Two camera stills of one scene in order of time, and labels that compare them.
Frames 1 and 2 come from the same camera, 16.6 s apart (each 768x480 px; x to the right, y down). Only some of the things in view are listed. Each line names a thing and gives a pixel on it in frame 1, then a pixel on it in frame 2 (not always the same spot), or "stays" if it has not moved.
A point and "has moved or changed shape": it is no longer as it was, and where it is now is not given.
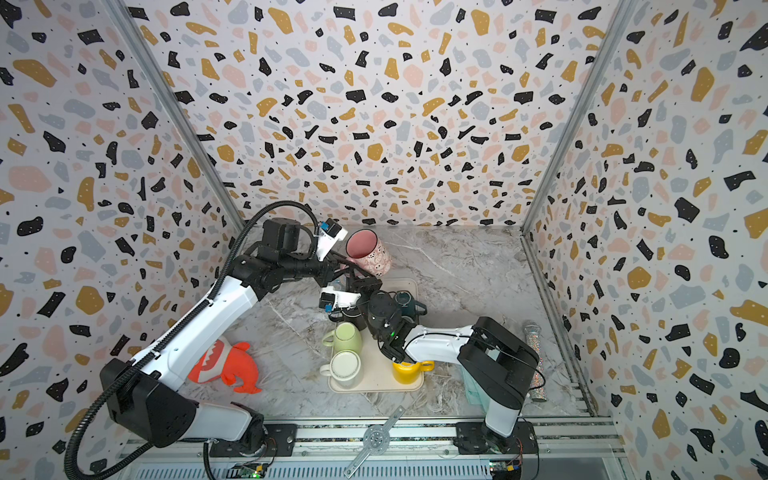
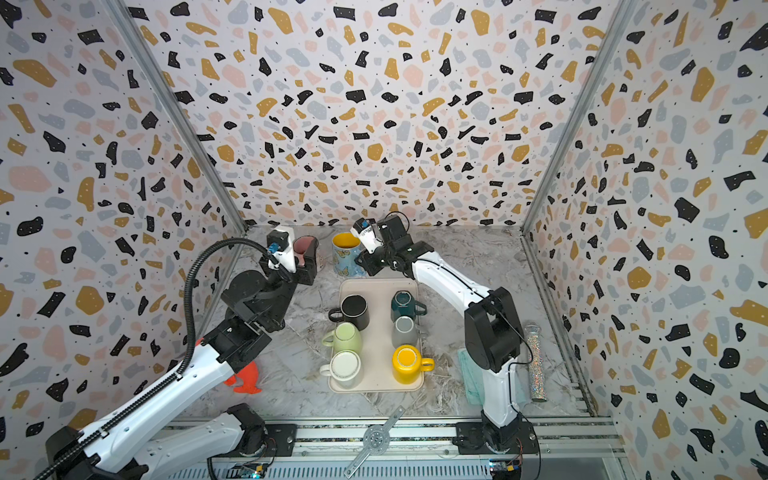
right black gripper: x=351 y=312 to x=377 y=258
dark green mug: x=408 y=304 stays
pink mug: x=365 y=250 has moved or changed shape
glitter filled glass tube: x=532 y=332 stays
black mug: x=348 y=316 stays
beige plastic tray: x=377 y=374 stays
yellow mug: x=408 y=373 stays
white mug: x=345 y=367 stays
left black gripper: x=339 y=262 to x=298 y=267
